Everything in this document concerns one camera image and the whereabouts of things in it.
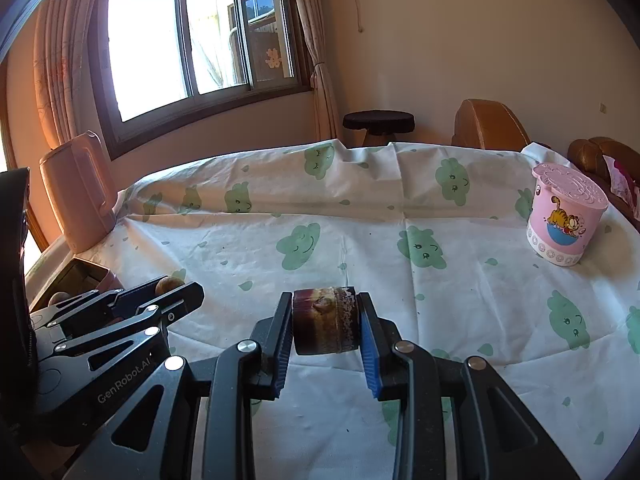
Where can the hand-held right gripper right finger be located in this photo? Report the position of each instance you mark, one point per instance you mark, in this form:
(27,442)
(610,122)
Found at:
(371,360)

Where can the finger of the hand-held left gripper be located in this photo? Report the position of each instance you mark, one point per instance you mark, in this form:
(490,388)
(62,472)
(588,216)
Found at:
(75,305)
(175,302)

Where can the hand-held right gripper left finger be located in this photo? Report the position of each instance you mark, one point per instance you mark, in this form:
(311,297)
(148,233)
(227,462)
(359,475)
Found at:
(280,355)

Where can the brown kiwi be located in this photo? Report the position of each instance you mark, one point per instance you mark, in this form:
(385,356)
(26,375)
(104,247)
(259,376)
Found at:
(60,299)
(168,284)

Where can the pink cardboard box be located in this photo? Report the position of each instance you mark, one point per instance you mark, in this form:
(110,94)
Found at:
(92,275)

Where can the brown layered cake slice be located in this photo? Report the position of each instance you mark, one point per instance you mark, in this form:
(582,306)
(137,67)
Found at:
(322,320)

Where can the pink kettle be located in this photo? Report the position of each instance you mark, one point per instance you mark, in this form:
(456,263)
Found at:
(75,190)

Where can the dark round stool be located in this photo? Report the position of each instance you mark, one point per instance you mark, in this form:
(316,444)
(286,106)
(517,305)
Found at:
(378,121)

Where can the pink cartoon bucket with lid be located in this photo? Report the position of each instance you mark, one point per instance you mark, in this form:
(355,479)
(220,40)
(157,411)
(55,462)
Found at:
(565,215)

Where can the beige patterned curtain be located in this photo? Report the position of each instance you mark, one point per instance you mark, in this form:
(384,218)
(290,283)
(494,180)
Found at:
(60,50)
(315,35)

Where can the sliding glass window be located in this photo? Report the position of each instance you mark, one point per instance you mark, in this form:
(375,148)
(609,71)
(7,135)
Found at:
(150,45)

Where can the brown leather armchair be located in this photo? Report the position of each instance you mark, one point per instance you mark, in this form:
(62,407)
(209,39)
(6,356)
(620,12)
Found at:
(487,125)

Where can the paper window sticker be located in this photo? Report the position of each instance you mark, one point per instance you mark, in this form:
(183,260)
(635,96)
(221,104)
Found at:
(273,58)

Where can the brown leather sofa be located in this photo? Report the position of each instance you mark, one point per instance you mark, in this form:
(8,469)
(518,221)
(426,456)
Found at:
(587,152)

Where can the floral cushion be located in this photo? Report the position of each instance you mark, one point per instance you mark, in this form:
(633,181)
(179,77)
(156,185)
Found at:
(622,180)

